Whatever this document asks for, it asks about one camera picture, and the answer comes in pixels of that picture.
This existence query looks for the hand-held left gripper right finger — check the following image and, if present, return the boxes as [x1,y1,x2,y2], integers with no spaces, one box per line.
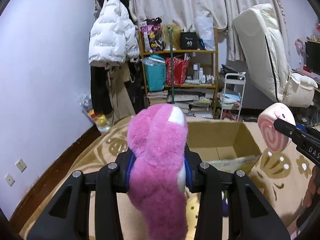
[184,150,292,240]

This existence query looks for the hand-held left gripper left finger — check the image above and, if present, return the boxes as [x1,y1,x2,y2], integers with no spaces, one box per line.
[26,151,137,240]

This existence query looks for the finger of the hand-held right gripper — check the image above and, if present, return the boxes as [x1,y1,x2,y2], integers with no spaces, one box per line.
[273,118,304,143]

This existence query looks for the pink swirl plush toy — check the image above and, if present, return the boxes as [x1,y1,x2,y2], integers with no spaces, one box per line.
[257,102,297,153]

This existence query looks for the pink plush bear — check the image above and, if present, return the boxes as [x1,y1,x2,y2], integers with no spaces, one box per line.
[127,104,189,240]

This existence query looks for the yellow plush toy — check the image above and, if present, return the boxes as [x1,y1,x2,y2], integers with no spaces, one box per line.
[185,196,200,240]

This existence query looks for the purple haired plush doll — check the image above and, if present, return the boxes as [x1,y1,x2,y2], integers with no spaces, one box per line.
[221,191,232,218]

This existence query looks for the cardboard box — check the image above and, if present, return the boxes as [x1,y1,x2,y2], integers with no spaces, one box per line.
[185,120,262,175]

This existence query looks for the person's right hand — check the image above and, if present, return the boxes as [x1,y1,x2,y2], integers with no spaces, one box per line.
[302,166,320,207]

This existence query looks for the beige patterned blanket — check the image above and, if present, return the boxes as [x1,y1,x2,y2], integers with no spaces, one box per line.
[19,116,320,240]

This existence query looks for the clear bag of toys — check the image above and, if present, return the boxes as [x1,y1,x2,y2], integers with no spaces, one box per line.
[80,92,113,133]

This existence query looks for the folded light blue towels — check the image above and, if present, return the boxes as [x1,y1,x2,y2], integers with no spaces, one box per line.
[220,92,242,105]

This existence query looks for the white trolley cart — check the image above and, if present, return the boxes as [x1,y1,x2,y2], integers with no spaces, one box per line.
[220,72,247,122]

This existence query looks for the stack of books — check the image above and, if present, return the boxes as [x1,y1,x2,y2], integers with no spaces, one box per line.
[147,89,215,119]

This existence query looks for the black monitor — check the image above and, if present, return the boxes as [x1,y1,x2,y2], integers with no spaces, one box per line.
[305,41,320,74]

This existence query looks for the dark hanging clothes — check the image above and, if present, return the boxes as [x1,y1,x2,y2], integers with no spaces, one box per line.
[126,60,147,115]

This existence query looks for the beige coat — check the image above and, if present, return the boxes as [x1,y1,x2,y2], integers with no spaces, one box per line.
[106,64,137,125]

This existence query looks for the black coat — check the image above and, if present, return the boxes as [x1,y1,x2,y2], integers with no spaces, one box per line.
[90,65,113,115]

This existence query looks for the white recliner chair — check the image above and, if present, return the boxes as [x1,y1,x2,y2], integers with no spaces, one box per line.
[232,3,318,108]

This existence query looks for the group of cosmetic bottles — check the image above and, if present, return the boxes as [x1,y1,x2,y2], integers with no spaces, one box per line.
[192,64,215,84]

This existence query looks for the teal bag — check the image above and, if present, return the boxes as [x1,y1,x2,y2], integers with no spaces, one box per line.
[142,55,167,92]

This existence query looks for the red patterned bag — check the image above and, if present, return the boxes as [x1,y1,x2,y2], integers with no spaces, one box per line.
[165,57,190,86]

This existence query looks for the green pole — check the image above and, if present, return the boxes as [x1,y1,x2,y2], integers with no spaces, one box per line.
[167,29,175,104]

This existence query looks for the white plastic bag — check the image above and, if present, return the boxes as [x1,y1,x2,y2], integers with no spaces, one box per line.
[195,16,216,50]

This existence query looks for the wooden shelf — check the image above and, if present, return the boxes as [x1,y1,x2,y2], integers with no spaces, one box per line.
[138,27,219,119]

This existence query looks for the black box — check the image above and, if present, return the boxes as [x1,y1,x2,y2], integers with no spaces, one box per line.
[180,32,198,50]

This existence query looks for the printed black pink bag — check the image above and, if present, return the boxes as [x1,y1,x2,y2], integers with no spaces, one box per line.
[140,17,167,53]

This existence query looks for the blonde wig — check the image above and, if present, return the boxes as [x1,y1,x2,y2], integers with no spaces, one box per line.
[160,24,182,50]

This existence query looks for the white puffer jacket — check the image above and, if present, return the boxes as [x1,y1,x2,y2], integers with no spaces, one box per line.
[88,0,140,67]

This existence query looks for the floral white curtain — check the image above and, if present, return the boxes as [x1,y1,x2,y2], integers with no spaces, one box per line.
[126,0,288,62]

